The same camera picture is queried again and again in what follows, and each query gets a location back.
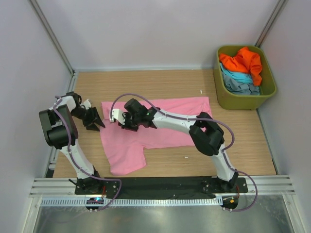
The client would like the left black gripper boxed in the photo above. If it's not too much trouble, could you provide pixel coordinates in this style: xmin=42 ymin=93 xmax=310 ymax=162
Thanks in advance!
xmin=70 ymin=107 xmax=105 ymax=132

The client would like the pink t shirt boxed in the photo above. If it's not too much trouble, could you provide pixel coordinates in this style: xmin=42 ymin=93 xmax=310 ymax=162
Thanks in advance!
xmin=100 ymin=97 xmax=212 ymax=176

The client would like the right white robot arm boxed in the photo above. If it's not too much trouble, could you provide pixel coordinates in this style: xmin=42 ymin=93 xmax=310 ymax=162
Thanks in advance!
xmin=110 ymin=99 xmax=239 ymax=192

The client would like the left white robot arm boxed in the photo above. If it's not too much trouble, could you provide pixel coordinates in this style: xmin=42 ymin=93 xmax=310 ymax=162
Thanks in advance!
xmin=39 ymin=92 xmax=105 ymax=195

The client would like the olive green plastic bin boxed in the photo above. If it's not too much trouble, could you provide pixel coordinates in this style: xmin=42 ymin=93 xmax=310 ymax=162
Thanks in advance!
xmin=213 ymin=46 xmax=276 ymax=110

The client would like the grey blue t shirt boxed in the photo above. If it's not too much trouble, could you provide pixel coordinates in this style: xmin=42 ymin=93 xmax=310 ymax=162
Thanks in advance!
xmin=222 ymin=73 xmax=260 ymax=96

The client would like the light blue t shirt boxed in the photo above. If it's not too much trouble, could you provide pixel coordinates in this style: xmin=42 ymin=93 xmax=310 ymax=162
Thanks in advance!
xmin=221 ymin=66 xmax=253 ymax=84

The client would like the orange t shirt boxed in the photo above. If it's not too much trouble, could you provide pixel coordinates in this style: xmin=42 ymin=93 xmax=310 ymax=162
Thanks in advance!
xmin=219 ymin=47 xmax=262 ymax=86

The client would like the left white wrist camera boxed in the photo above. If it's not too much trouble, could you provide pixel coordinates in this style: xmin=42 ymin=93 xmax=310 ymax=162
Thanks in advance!
xmin=80 ymin=99 xmax=94 ymax=112

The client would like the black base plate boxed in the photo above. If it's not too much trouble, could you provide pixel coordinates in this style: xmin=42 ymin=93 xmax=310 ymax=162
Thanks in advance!
xmin=70 ymin=176 xmax=248 ymax=200

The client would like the aluminium front rail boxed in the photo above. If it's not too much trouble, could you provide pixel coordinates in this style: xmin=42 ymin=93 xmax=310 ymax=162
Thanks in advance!
xmin=30 ymin=175 xmax=294 ymax=200

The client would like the slotted cable duct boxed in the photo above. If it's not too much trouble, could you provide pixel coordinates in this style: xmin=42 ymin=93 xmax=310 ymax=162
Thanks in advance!
xmin=40 ymin=197 xmax=223 ymax=207

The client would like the left aluminium corner post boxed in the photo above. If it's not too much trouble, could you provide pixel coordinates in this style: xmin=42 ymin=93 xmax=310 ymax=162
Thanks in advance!
xmin=28 ymin=0 xmax=75 ymax=76

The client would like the aluminium corner post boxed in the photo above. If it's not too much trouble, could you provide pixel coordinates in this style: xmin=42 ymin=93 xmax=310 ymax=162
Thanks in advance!
xmin=255 ymin=0 xmax=288 ymax=48
xmin=28 ymin=0 xmax=75 ymax=76

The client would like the right aluminium corner post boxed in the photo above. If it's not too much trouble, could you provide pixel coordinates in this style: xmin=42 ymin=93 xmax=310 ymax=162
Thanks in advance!
xmin=255 ymin=0 xmax=288 ymax=48

